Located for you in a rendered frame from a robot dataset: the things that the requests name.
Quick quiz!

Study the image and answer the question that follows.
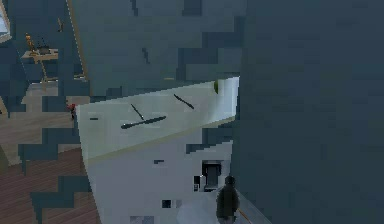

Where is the white kitchen counter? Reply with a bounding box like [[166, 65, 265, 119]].
[[75, 76, 241, 224]]

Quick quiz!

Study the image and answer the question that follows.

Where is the black spatula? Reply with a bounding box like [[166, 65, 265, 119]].
[[173, 93, 195, 110]]

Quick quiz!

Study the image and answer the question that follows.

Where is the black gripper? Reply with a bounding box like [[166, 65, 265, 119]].
[[215, 175, 241, 224]]

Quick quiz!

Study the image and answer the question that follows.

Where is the tan wooden door frame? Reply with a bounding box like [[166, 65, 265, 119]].
[[65, 0, 90, 82]]

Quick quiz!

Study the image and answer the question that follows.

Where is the black knife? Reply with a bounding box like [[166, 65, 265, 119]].
[[130, 103, 145, 121]]

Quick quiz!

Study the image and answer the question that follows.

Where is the black ladle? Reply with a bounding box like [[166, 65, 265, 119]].
[[120, 115, 167, 130]]

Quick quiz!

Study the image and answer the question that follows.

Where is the yellow bottle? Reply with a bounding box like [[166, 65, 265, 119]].
[[25, 32, 37, 54]]

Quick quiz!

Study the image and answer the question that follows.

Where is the white framed window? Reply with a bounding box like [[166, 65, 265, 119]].
[[0, 0, 12, 44]]

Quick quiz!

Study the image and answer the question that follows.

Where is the tan wooden table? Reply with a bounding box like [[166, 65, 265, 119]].
[[21, 48, 60, 84]]

